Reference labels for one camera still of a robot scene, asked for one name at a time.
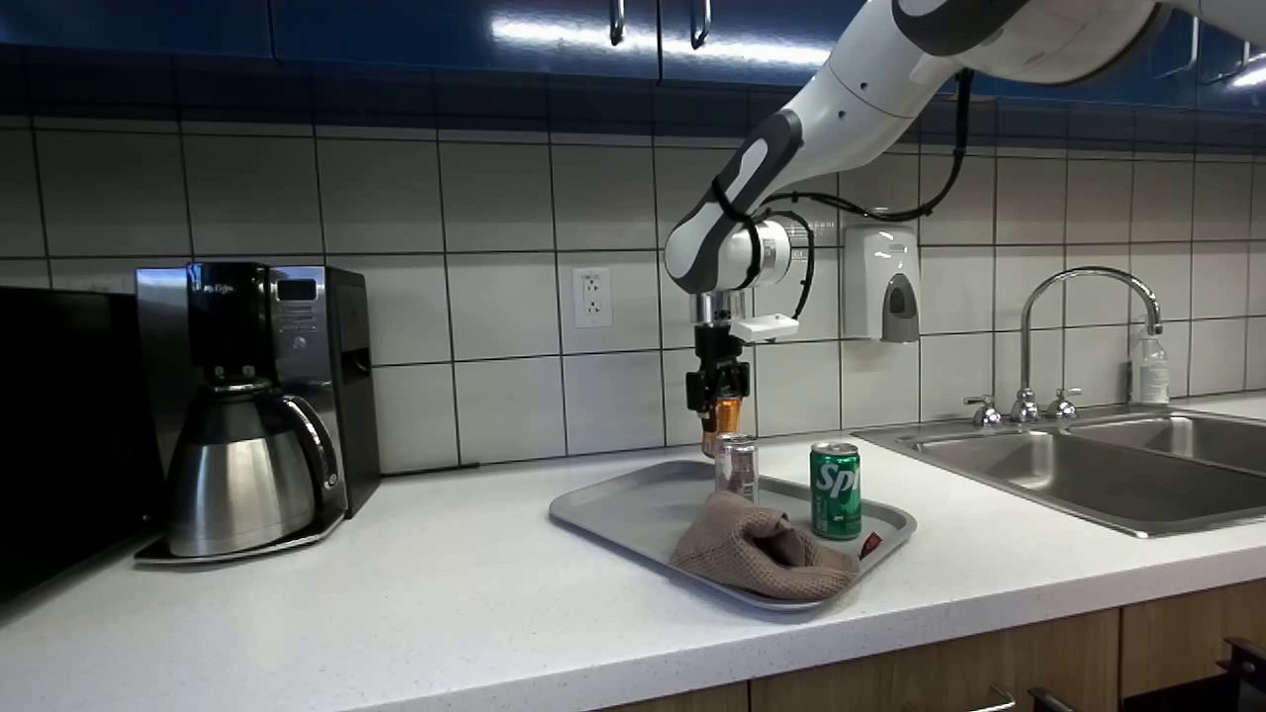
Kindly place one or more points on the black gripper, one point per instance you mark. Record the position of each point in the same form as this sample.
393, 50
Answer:
716, 374

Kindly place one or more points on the orange soda can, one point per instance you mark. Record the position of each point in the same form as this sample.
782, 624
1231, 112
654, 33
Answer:
720, 425

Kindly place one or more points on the grey soda can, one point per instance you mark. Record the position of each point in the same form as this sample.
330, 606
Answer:
739, 463

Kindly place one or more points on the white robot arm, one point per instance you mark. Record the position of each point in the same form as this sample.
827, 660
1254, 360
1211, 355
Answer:
861, 99

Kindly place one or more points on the green soda can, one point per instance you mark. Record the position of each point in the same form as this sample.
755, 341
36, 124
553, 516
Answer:
835, 492

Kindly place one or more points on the grey plastic tray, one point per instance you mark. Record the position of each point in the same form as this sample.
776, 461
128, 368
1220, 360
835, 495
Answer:
646, 513

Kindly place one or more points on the beige cloth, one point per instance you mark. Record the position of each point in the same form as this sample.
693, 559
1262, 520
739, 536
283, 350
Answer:
761, 550

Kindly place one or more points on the white soap dispenser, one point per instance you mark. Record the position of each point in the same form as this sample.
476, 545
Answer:
881, 288

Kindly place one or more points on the small red object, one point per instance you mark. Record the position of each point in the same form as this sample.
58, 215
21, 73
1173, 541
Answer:
869, 545

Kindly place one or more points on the black coffee maker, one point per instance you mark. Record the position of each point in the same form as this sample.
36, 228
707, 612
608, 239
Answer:
292, 325

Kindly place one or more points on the clear soap bottle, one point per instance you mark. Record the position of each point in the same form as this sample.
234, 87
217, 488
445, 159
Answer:
1149, 374

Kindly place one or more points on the stainless steel sink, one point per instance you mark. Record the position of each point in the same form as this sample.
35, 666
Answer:
1140, 472

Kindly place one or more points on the steel coffee carafe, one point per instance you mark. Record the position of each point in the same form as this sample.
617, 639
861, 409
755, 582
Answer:
251, 468

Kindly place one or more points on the wooden lower cabinets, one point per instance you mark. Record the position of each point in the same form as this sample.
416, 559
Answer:
1169, 653

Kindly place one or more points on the black microwave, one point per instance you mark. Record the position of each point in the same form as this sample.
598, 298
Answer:
75, 442

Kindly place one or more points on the blue upper cabinets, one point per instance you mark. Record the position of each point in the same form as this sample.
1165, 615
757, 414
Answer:
687, 66

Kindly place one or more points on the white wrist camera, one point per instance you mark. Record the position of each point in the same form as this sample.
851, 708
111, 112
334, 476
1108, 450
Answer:
766, 329

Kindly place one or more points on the white wall outlet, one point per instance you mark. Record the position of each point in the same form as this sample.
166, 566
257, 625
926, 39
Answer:
590, 298

